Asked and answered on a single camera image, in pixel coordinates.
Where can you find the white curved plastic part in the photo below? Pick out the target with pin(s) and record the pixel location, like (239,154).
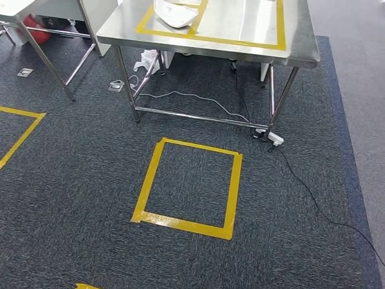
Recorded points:
(177,16)

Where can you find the steel workbench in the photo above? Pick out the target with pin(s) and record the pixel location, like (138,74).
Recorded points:
(300,40)

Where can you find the white plastic bag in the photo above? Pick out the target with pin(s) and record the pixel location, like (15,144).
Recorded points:
(147,60)

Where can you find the white power strip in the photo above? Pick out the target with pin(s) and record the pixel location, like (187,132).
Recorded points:
(275,139)

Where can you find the grey floor socket plate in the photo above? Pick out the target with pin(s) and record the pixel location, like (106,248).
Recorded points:
(115,85)
(25,72)

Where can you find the table with white panel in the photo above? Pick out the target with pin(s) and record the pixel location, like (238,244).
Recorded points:
(99,24)

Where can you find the red plastic bucket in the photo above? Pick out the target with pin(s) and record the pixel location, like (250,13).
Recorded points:
(39,34)

